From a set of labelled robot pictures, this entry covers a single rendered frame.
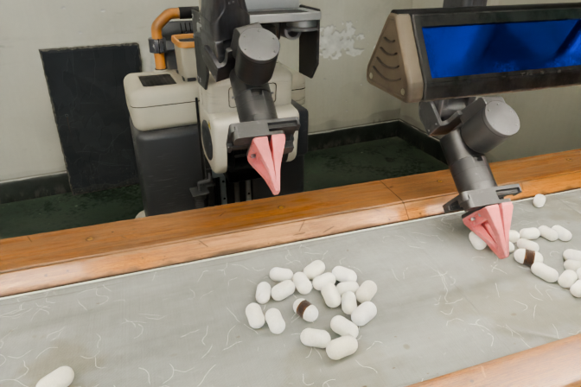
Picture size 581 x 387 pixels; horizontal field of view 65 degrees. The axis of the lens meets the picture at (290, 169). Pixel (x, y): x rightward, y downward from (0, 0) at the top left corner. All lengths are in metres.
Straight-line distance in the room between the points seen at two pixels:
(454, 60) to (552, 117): 1.96
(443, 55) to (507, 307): 0.37
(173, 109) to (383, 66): 0.99
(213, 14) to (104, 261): 0.38
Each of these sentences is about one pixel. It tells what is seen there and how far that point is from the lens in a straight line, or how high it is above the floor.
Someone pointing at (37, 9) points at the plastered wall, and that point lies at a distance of 2.45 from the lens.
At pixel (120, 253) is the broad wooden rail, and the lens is 0.71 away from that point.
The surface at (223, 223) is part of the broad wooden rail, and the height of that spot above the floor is 0.76.
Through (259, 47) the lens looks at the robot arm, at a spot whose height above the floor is 1.04.
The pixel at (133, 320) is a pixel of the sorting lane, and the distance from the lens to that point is 0.63.
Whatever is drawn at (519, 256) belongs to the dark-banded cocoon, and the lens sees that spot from 0.75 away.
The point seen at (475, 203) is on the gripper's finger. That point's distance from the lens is 0.71.
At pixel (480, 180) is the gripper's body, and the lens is 0.74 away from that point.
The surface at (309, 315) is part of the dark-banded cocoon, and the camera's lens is 0.58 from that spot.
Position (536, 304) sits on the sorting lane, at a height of 0.74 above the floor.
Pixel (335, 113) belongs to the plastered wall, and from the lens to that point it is 2.93.
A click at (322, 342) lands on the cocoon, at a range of 0.55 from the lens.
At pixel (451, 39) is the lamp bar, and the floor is 1.09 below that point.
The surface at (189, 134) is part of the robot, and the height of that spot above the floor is 0.67.
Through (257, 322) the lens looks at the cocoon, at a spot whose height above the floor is 0.75.
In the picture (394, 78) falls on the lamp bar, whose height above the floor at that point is 1.06.
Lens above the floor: 1.16
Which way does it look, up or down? 26 degrees down
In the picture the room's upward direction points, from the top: straight up
